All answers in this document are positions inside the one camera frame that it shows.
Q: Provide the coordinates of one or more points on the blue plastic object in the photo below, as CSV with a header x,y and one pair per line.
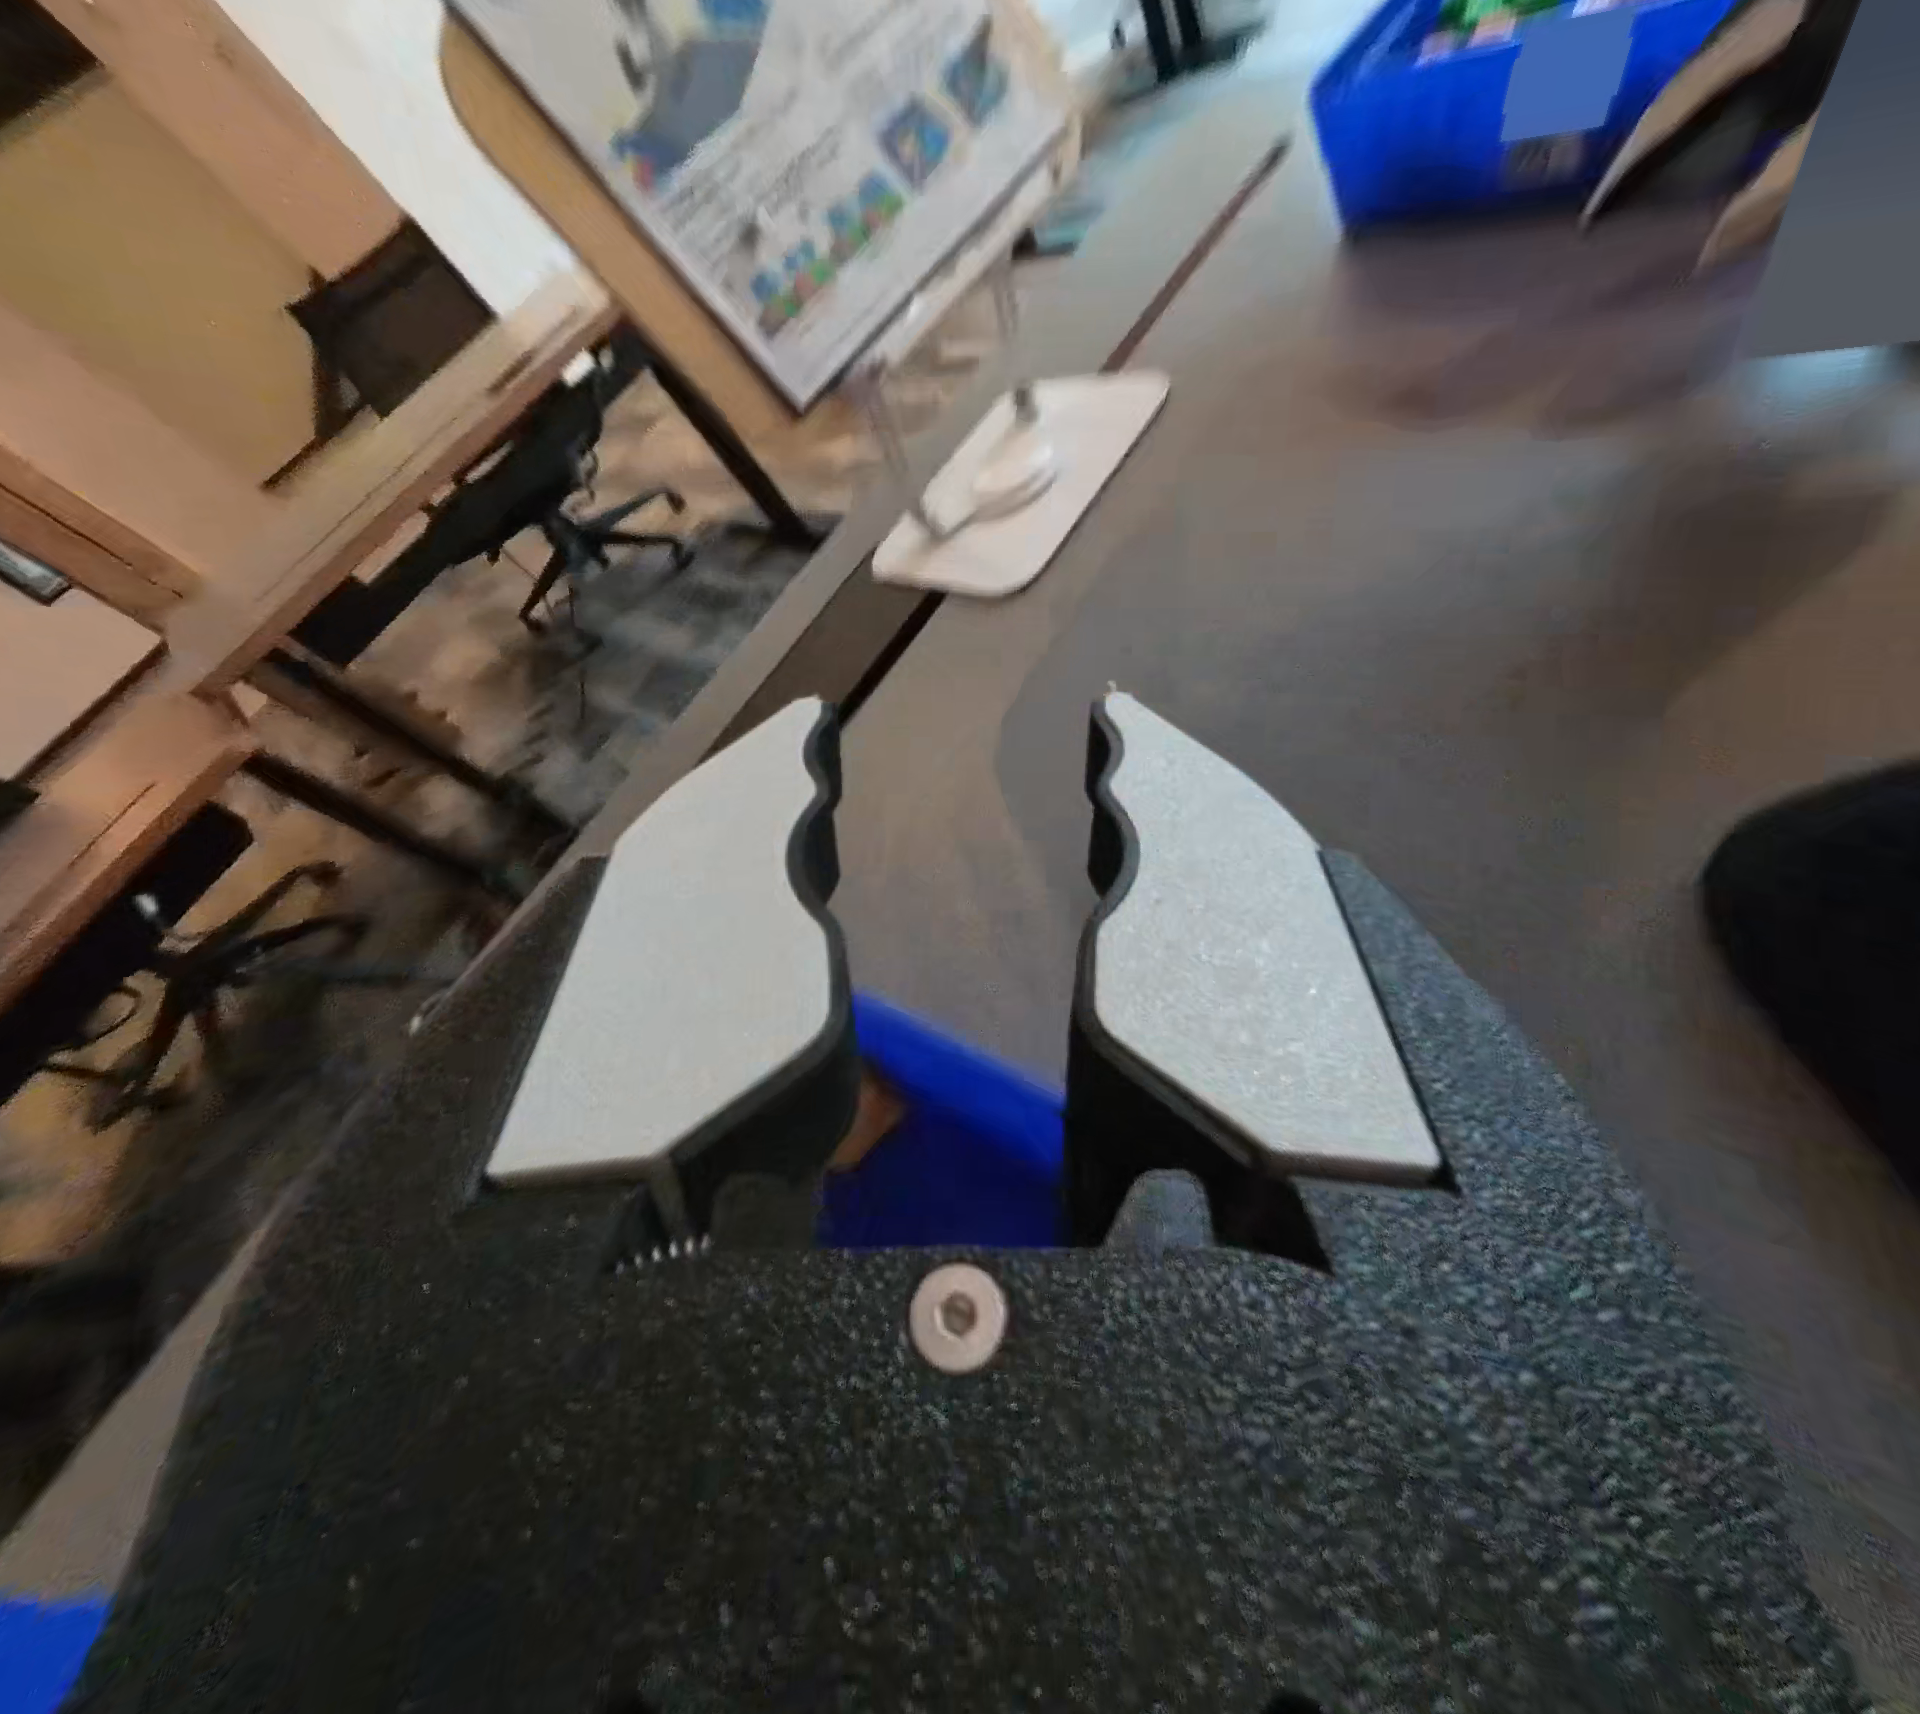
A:
x,y
960,1144

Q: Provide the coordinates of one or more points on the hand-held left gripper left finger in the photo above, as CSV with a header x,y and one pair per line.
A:
x,y
660,995

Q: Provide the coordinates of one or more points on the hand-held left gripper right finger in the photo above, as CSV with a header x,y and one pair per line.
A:
x,y
1246,981

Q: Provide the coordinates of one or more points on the black office chair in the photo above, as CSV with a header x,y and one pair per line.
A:
x,y
570,500

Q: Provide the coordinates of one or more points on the wooden table frame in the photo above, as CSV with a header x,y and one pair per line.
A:
x,y
301,545

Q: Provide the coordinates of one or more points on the black perforated rubber pad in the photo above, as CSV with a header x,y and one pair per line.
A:
x,y
1830,965

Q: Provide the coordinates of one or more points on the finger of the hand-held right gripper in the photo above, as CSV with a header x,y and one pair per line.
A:
x,y
1711,95
1770,179

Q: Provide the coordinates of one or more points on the blue plastic bin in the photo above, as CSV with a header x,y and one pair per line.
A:
x,y
1410,140

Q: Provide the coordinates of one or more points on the printed instruction sheet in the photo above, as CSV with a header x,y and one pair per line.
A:
x,y
721,64

